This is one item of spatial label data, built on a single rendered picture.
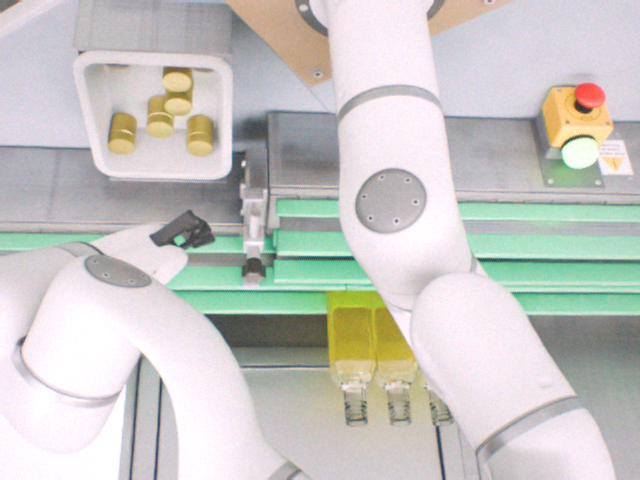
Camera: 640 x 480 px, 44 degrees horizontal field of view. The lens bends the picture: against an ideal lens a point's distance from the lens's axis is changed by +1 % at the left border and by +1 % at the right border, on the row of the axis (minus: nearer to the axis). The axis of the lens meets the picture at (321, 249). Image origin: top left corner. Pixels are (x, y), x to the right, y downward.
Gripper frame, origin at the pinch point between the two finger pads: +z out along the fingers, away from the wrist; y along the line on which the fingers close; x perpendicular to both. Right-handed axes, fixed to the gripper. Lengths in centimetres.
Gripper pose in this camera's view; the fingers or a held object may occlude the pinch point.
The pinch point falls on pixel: (171, 257)
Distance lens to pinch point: 82.1
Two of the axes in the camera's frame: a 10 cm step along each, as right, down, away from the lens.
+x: -6.0, -7.9, 0.9
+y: 7.3, -5.9, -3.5
